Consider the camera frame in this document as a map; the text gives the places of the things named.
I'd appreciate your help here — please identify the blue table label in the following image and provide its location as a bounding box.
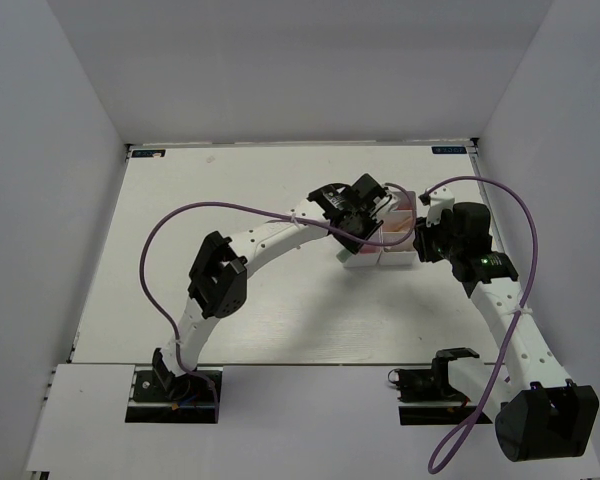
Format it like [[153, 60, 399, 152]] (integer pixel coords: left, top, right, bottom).
[[131, 149, 166, 158], [431, 145, 467, 155]]

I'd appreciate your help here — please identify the green correction tape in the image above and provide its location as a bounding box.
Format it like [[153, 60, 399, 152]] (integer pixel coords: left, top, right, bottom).
[[336, 249, 353, 263]]

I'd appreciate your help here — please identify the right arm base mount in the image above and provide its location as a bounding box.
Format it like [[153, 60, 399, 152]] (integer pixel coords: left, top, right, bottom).
[[387, 368, 475, 426]]

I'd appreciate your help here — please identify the right blue table label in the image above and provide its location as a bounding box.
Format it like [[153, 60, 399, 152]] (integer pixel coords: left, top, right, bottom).
[[431, 145, 467, 155]]

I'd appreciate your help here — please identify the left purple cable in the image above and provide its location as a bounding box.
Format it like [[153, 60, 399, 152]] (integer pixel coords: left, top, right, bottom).
[[138, 181, 416, 424]]

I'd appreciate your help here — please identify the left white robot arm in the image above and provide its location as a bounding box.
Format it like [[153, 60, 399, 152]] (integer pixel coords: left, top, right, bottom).
[[152, 174, 399, 400]]

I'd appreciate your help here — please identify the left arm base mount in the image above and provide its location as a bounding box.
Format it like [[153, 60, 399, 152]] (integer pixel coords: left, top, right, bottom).
[[125, 369, 219, 424]]

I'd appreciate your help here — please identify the left white divided container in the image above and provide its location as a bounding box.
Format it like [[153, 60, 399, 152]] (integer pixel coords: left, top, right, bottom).
[[342, 245, 382, 268]]

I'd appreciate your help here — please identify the right white divided container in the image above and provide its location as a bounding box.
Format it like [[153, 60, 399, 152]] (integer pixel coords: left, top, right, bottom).
[[378, 191, 417, 268]]

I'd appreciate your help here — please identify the orange pen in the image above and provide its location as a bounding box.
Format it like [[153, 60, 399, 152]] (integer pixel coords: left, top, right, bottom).
[[383, 217, 413, 234]]

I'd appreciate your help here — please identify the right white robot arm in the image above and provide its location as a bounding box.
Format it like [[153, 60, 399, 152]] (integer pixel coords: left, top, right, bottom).
[[414, 197, 599, 462]]

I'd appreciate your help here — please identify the left blue table label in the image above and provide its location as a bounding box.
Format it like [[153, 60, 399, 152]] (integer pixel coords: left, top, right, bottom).
[[131, 149, 166, 158]]

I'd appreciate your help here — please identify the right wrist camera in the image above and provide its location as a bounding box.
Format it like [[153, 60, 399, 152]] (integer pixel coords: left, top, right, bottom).
[[419, 186, 455, 227]]

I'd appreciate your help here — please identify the white divided container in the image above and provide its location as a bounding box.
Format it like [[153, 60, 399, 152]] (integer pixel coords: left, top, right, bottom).
[[342, 245, 382, 268], [378, 191, 417, 268]]

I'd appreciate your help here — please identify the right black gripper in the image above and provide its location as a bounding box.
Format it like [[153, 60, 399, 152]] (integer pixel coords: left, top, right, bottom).
[[413, 208, 463, 263]]

